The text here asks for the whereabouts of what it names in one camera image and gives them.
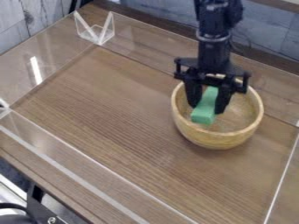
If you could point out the wooden bowl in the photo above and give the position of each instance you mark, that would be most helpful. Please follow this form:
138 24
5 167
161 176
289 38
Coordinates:
234 126

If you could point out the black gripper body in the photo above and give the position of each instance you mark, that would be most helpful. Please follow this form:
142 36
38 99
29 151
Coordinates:
212 68

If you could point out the green rectangular stick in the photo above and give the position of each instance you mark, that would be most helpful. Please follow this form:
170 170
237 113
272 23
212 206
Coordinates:
204 113

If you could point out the clear acrylic tray wall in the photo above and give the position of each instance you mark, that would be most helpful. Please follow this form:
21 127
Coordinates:
105 197

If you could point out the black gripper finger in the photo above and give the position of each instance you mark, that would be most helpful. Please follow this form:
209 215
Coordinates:
193 91
222 99

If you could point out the black table frame bracket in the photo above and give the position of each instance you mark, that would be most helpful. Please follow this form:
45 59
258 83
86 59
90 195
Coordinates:
43 215

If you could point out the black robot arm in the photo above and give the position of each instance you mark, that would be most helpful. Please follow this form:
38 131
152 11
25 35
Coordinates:
218 17

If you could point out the clear acrylic stand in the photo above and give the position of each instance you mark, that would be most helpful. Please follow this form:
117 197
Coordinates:
96 33

